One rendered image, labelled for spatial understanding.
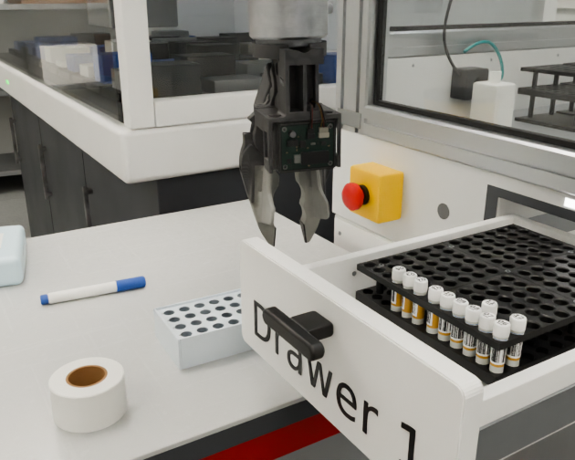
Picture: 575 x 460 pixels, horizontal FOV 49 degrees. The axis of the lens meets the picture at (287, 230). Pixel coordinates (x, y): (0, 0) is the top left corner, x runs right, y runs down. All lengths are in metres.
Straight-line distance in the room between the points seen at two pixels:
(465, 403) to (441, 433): 0.03
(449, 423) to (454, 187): 0.48
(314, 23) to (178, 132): 0.71
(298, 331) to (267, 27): 0.28
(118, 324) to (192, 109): 0.57
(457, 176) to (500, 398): 0.43
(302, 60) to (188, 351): 0.33
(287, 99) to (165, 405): 0.32
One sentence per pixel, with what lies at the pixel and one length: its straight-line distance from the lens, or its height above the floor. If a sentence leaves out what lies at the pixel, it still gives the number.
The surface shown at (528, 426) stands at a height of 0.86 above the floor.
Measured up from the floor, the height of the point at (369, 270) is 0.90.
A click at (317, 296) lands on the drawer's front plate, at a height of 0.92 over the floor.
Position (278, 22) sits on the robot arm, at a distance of 0.59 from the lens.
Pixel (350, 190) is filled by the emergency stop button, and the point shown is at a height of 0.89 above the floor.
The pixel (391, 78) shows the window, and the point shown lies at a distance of 0.95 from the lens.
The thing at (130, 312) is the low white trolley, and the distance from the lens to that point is 0.85.
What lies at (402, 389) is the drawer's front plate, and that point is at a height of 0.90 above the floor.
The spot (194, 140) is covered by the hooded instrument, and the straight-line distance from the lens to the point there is 1.29.
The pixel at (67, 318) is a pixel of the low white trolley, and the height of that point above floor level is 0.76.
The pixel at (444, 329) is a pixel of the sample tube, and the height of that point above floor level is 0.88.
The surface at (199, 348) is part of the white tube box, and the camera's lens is 0.72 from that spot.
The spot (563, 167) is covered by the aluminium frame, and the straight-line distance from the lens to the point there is 0.74.
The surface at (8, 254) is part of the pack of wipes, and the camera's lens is 0.97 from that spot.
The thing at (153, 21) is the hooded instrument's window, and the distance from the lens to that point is 1.26.
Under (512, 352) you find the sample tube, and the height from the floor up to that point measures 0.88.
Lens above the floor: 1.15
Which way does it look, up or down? 20 degrees down
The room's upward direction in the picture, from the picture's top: straight up
